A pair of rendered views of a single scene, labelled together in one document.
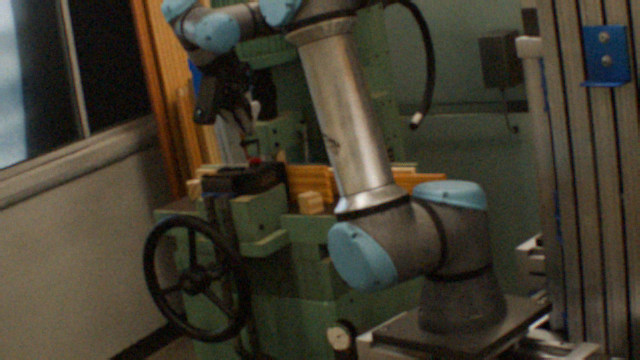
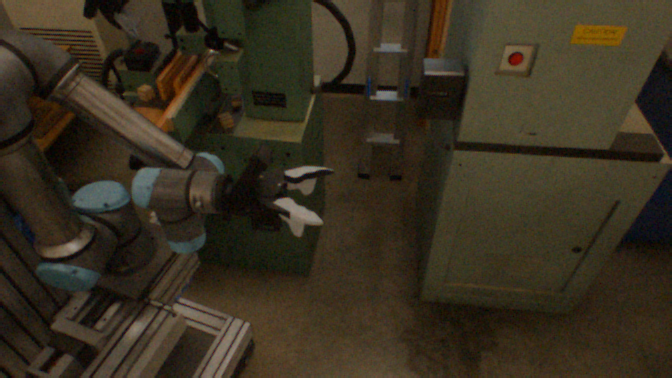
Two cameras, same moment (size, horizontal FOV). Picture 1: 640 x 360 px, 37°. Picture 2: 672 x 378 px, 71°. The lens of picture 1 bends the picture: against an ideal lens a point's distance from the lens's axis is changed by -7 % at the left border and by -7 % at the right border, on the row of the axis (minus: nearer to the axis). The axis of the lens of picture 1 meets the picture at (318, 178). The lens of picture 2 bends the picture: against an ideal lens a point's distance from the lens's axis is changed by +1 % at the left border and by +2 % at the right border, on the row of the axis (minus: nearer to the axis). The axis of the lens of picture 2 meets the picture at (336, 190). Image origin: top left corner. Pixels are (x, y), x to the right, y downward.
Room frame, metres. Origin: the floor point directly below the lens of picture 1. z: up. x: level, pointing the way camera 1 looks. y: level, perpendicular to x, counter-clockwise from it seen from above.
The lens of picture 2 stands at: (2.04, -1.50, 1.82)
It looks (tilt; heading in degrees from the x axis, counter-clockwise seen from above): 45 degrees down; 63
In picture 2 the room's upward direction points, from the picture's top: straight up
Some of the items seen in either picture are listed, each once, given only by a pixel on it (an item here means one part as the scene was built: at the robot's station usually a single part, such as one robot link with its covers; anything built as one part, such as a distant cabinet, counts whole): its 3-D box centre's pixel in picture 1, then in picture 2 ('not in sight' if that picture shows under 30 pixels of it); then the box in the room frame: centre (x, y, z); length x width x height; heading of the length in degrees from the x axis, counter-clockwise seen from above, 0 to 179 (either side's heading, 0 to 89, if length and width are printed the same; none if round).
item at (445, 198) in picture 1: (449, 223); not in sight; (1.55, -0.19, 0.98); 0.13 x 0.12 x 0.14; 120
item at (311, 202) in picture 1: (310, 202); (146, 93); (2.07, 0.02, 0.92); 0.04 x 0.03 x 0.04; 33
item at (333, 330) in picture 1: (343, 337); (138, 164); (1.97, 0.00, 0.65); 0.06 x 0.04 x 0.08; 55
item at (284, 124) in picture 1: (276, 136); (200, 42); (2.30, 0.08, 1.03); 0.14 x 0.07 x 0.09; 145
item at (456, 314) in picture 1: (460, 289); not in sight; (1.55, -0.20, 0.87); 0.15 x 0.15 x 0.10
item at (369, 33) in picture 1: (363, 32); (232, 9); (2.38, -0.16, 1.23); 0.09 x 0.08 x 0.15; 145
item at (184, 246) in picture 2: not in sight; (185, 218); (2.05, -0.81, 1.12); 0.11 x 0.08 x 0.11; 57
